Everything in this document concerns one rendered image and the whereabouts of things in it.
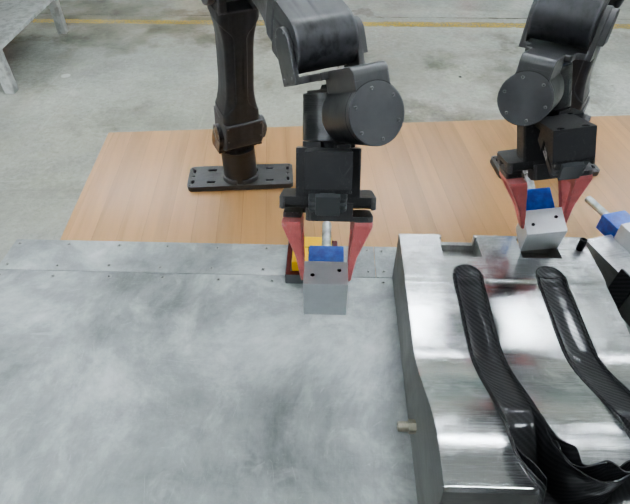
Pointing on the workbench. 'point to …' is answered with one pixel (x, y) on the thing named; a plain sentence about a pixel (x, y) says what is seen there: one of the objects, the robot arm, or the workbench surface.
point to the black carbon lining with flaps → (529, 436)
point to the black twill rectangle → (621, 287)
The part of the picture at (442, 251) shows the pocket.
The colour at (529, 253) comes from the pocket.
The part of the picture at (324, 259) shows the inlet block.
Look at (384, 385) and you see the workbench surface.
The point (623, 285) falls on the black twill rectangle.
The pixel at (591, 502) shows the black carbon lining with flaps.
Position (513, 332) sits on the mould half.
